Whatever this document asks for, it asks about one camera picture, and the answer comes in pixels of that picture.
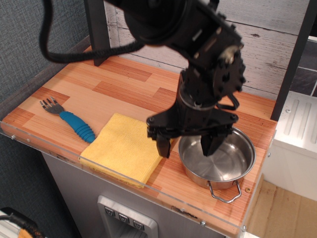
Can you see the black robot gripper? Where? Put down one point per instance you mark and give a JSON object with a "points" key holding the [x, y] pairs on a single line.
{"points": [[213, 124]]}

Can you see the stainless steel pot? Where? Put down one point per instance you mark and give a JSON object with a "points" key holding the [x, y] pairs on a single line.
{"points": [[224, 169]]}

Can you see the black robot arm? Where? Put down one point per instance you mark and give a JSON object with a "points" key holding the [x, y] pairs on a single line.
{"points": [[205, 101]]}

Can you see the yellow folded cloth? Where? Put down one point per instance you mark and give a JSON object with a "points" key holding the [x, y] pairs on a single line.
{"points": [[123, 151]]}

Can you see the silver ice dispenser panel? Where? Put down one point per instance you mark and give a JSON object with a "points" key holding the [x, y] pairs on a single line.
{"points": [[123, 222]]}

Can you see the white toy sink unit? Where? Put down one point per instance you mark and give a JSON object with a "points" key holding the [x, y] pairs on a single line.
{"points": [[291, 162]]}

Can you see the grey toy fridge cabinet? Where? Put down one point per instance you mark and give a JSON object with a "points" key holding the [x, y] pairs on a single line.
{"points": [[80, 190]]}

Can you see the black and orange object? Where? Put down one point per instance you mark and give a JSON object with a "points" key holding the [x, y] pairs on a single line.
{"points": [[13, 224]]}

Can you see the clear acrylic edge guard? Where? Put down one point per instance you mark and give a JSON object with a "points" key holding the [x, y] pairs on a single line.
{"points": [[167, 185]]}

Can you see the dark right shelf post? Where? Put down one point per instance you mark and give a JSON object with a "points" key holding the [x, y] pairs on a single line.
{"points": [[304, 32]]}

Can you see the dark shelf post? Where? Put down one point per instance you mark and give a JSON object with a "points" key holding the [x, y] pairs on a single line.
{"points": [[97, 24], [304, 32]]}

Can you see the blue handled metal fork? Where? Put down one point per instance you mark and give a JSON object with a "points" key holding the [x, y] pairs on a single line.
{"points": [[81, 128]]}

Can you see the dark left shelf post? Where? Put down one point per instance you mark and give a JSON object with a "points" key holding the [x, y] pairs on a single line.
{"points": [[97, 24]]}

